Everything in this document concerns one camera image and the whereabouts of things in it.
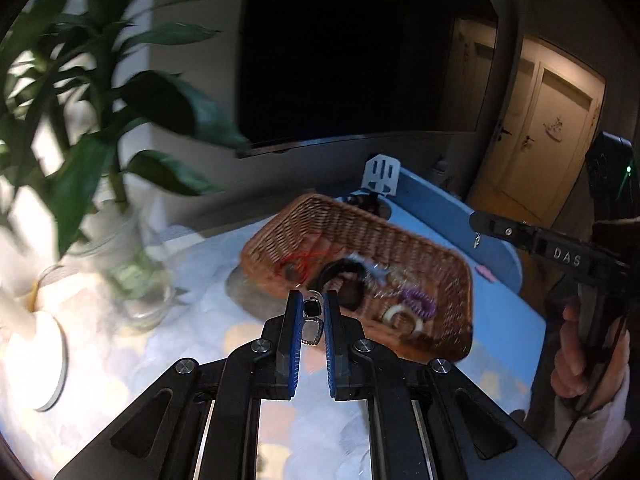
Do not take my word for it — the square silver earring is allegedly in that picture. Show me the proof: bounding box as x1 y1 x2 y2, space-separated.
302 297 324 346

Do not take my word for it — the red string bracelet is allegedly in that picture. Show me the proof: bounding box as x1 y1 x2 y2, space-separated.
276 245 336 286

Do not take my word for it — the person's right hand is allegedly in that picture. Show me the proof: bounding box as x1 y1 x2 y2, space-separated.
549 303 633 401

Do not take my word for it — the black hair scrunchie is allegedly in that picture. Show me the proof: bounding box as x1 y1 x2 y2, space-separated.
309 258 368 312

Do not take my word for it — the brown wicker basket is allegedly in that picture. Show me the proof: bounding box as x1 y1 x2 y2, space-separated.
241 194 473 362

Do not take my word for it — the beige wooden door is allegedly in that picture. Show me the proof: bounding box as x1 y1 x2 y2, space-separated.
470 38 605 226

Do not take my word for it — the grey metal phone stand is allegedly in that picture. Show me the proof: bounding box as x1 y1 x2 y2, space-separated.
360 154 401 196

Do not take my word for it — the glass vase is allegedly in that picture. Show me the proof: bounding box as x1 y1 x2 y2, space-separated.
39 200 175 333

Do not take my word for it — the white desk lamp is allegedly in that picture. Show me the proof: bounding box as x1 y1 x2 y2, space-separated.
1 284 68 412

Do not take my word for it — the dark television screen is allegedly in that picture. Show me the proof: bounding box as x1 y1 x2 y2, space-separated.
235 0 498 148

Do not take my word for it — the white ring bracelet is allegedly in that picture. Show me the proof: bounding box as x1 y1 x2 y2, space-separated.
380 303 426 335

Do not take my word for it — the silver sparkly chain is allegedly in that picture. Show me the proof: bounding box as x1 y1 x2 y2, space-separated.
364 264 407 302

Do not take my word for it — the purple bead bracelet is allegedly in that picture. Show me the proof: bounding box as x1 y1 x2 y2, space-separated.
403 286 436 321

